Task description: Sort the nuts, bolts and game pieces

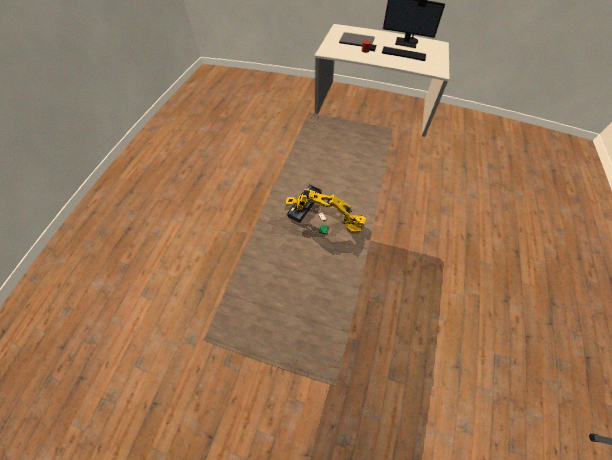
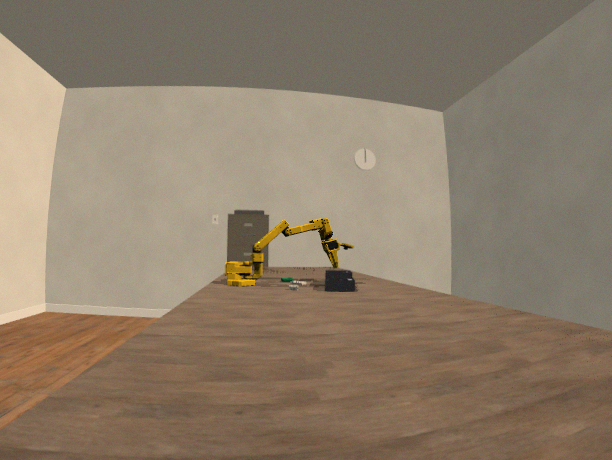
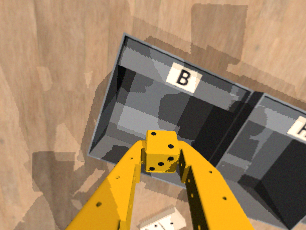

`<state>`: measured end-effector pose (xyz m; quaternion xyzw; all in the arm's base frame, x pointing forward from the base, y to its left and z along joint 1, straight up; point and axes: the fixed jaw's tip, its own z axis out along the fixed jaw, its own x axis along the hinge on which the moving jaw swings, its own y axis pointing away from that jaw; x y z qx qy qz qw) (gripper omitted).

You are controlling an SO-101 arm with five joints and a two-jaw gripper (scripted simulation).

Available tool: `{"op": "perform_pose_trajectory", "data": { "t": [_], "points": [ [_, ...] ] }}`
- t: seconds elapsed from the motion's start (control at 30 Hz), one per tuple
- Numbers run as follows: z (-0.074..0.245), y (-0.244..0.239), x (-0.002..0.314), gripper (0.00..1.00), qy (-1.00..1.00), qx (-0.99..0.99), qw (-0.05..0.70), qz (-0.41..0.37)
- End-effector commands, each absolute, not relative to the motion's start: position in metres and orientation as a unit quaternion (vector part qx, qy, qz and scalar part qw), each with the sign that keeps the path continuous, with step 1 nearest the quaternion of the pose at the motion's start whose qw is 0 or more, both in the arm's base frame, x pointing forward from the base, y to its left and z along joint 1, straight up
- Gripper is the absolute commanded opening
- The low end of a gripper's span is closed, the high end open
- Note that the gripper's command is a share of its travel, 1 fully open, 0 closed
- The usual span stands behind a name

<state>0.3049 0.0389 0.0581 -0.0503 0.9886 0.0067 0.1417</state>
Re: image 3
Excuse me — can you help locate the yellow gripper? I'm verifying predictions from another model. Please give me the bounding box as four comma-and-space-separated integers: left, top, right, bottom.
65, 140, 254, 230

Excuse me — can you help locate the yellow die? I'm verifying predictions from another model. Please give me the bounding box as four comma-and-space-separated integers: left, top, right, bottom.
144, 130, 180, 173

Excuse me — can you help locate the grey bin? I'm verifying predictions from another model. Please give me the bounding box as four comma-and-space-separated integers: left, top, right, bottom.
87, 32, 306, 230

